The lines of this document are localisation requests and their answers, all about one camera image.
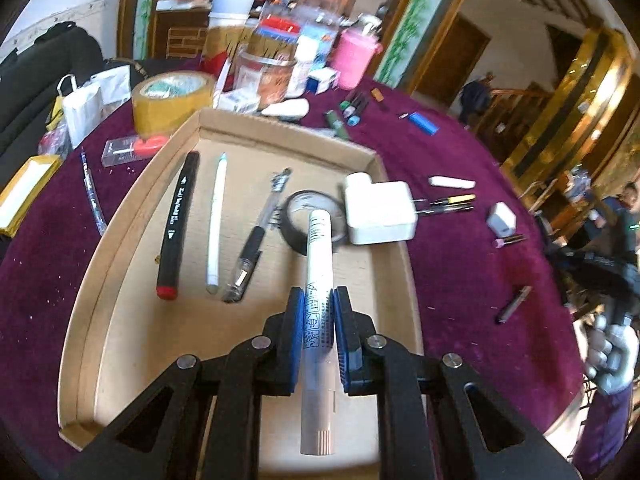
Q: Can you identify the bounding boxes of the person's right hand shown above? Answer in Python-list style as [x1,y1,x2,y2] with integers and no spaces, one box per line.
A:
[582,314,640,397]

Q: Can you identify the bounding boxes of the white eraser stick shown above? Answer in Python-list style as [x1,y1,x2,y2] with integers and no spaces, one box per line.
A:
[427,175,476,190]

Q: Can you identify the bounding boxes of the white paper bag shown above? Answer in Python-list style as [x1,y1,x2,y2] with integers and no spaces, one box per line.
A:
[55,73,104,149]

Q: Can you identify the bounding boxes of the clear blue ballpoint pen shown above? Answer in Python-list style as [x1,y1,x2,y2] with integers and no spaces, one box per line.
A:
[79,147,109,237]

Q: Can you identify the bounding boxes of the wooden staircase railing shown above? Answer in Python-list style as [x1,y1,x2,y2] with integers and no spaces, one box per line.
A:
[475,85,557,162]

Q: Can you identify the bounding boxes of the yellow flat box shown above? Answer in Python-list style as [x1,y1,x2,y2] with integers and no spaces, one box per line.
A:
[0,154,64,239]

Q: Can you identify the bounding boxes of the black sofa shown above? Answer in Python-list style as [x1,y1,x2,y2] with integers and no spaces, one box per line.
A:
[0,22,107,186]

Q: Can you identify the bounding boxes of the clear plastic pack red item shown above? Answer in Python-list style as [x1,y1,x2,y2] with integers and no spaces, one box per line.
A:
[101,133,169,169]

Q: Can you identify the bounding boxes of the golden pillar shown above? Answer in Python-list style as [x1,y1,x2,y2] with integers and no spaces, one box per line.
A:
[500,24,637,197]

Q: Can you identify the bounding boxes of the tan packing tape roll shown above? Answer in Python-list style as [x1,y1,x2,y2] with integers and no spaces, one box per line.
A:
[131,70,217,137]

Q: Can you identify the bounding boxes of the white oval case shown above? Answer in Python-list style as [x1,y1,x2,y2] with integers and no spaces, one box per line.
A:
[260,98,311,122]

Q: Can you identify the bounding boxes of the black marker teal cap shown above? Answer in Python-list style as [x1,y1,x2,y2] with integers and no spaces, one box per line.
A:
[347,95,371,129]

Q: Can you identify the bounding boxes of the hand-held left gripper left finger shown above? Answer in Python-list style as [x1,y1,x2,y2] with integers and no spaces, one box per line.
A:
[57,287,307,480]

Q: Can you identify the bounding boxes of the cardboard tray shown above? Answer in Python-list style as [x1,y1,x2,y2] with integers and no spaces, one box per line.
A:
[58,107,427,477]

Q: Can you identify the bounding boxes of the small white blue box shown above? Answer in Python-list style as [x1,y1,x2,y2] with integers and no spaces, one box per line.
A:
[307,67,339,94]

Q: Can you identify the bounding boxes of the clear jar red lid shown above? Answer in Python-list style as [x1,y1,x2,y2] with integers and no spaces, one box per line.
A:
[234,15,302,111]

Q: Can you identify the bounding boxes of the thin black pen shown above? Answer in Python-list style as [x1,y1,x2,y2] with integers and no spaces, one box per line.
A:
[425,203,475,216]

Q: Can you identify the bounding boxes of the grey black small pen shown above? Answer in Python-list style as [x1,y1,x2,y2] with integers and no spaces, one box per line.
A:
[495,285,533,325]

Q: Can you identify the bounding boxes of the pink cup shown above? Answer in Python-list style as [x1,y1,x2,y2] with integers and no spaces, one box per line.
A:
[332,15,384,91]

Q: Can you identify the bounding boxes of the wooden door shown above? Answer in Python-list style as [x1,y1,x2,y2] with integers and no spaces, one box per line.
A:
[417,12,492,112]

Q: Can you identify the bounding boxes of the black marker red cap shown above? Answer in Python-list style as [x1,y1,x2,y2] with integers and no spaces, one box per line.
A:
[155,151,201,301]

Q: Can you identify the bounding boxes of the white stylus pen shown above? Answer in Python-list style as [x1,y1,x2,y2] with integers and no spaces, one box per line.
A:
[205,152,229,295]

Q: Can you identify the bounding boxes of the olive green marker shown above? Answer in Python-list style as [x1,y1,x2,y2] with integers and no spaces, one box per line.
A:
[324,109,351,141]

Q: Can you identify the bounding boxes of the small white charger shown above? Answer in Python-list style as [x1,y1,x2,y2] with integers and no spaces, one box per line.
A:
[486,201,518,239]

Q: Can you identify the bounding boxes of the white plastic bucket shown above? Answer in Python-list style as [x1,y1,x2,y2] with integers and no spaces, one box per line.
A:
[207,0,256,29]

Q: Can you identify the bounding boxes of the white power adapter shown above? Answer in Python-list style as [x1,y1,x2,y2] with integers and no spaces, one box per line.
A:
[342,172,432,246]

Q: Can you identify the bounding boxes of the white paint marker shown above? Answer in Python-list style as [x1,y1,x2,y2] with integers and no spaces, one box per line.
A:
[299,208,342,457]

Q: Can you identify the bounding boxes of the bamboo painted panel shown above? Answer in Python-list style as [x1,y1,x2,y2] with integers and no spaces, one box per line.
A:
[374,0,472,92]
[132,0,167,61]

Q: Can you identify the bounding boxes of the wooden sideboard counter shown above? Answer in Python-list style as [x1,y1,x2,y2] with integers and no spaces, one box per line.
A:
[149,0,217,62]

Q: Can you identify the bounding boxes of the blue rectangular case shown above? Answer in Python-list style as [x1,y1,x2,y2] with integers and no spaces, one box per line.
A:
[407,111,441,136]

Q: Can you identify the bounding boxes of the clear gel pen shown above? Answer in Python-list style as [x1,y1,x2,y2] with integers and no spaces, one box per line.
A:
[222,167,294,304]

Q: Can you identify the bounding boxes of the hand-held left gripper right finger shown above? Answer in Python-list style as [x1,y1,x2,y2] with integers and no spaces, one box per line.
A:
[334,286,581,480]

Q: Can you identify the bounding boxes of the black tape roll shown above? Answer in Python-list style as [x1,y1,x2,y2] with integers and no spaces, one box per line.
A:
[283,189,352,254]

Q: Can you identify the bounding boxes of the dark blue jacket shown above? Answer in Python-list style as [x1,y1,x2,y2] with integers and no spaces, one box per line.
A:
[459,73,496,127]

